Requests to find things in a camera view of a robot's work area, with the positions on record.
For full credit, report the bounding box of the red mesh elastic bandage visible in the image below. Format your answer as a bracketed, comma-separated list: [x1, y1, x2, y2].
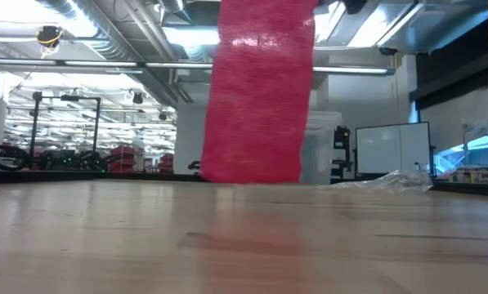
[199, 0, 320, 185]

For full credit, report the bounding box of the black equipment stand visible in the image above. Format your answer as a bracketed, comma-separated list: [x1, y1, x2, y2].
[332, 125, 354, 180]

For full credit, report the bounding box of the clear plastic storage box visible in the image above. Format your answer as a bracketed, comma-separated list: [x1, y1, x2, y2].
[299, 109, 343, 185]

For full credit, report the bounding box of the white board on stand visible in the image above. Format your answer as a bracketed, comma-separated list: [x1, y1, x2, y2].
[355, 121, 432, 177]

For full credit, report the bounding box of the clear plastic wrapper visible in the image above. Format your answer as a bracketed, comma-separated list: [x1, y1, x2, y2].
[320, 170, 434, 194]

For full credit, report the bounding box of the long ceiling light bar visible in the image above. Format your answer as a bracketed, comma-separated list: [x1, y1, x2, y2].
[0, 58, 396, 77]

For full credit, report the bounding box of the red storage bin stack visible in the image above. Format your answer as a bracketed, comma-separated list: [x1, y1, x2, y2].
[110, 145, 137, 173]
[159, 153, 175, 174]

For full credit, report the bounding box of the dark background robot station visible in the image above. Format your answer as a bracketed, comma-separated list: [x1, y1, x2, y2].
[37, 149, 112, 172]

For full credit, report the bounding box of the black background rig frame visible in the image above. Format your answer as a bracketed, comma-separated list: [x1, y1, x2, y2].
[29, 91, 102, 164]

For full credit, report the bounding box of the black ceiling cable reel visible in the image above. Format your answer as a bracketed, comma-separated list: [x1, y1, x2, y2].
[35, 25, 61, 49]

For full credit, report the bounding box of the black table frame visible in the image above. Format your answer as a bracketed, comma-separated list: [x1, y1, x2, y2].
[0, 170, 488, 198]

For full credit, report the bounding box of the black corrugated hose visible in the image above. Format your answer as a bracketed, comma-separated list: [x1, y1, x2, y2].
[0, 142, 29, 172]

